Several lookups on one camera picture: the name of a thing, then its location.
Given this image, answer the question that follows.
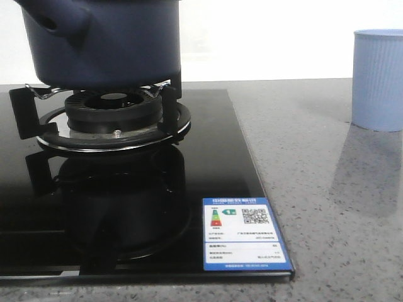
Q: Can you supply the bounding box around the dark blue cooking pot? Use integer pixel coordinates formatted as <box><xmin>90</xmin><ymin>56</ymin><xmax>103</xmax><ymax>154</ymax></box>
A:
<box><xmin>20</xmin><ymin>1</ymin><xmax>181</xmax><ymax>89</ymax></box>

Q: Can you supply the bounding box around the light blue ribbed plastic cup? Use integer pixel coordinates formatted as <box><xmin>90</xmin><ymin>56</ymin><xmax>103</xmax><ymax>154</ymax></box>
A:
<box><xmin>352</xmin><ymin>29</ymin><xmax>402</xmax><ymax>132</ymax></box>

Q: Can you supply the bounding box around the black round gas burner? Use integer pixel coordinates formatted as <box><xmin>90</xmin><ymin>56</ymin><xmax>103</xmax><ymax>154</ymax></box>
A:
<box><xmin>65</xmin><ymin>89</ymin><xmax>162</xmax><ymax>134</ymax></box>

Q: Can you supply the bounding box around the blue energy label sticker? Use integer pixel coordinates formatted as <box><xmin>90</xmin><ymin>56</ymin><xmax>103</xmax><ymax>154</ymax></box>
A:
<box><xmin>202</xmin><ymin>197</ymin><xmax>293</xmax><ymax>274</ymax></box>

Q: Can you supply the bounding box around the black metal pot support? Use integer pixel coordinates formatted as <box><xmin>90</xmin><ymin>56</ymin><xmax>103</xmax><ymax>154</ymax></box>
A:
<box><xmin>9</xmin><ymin>73</ymin><xmax>191</xmax><ymax>153</ymax></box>

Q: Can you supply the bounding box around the black glass gas stove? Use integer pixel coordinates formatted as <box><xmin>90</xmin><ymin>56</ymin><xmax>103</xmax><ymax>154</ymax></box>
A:
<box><xmin>1</xmin><ymin>90</ymin><xmax>295</xmax><ymax>286</ymax></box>

